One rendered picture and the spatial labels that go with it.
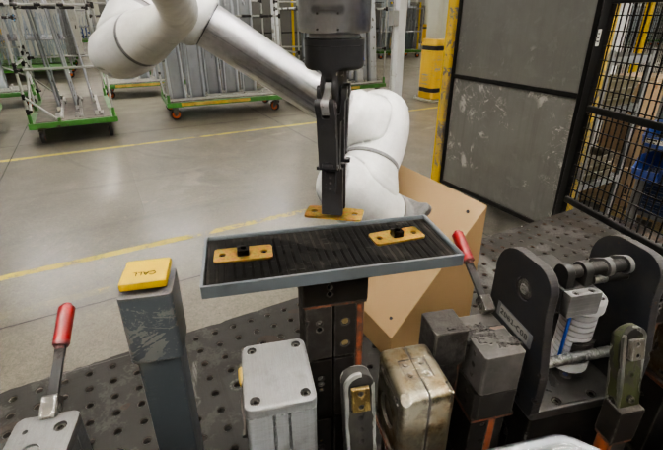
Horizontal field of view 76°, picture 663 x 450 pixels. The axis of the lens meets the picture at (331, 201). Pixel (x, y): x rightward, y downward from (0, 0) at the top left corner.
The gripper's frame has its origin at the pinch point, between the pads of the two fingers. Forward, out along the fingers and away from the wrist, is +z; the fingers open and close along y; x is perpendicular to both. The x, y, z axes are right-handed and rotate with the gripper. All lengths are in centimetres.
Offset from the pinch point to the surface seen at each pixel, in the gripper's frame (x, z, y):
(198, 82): -328, 72, -575
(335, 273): 1.8, 9.3, 7.6
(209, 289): -13.3, 9.3, 14.3
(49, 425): -26.8, 19.5, 28.6
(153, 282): -21.7, 9.8, 13.7
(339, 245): 0.9, 9.4, -0.4
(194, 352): -39, 55, -19
